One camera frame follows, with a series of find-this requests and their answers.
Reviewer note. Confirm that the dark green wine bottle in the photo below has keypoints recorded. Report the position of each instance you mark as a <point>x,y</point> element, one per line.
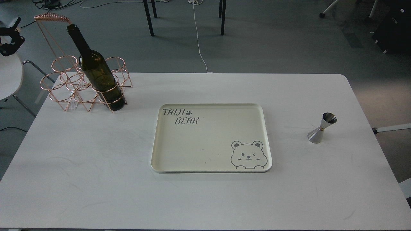
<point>95,67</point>

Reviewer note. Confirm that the silver steel jigger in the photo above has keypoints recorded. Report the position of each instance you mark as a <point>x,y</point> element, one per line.
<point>316,135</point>

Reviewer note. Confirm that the black table leg left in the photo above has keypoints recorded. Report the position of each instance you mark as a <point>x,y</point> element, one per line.
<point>148,17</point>

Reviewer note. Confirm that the black table leg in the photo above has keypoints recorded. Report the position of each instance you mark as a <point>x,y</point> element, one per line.
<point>221,14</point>
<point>148,17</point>

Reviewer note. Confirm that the cream bear serving tray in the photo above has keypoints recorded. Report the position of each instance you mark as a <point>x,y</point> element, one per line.
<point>211,138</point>

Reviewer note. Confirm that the black table leg right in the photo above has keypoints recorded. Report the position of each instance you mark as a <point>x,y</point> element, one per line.
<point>221,14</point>

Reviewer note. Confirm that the white chair base leg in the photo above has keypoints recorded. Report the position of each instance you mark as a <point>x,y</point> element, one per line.
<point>330,7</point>

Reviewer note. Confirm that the black equipment case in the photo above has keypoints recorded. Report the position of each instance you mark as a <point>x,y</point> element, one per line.
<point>393,34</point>

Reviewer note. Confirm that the rose gold wire bottle rack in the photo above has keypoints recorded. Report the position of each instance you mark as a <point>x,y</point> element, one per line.
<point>67,84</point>

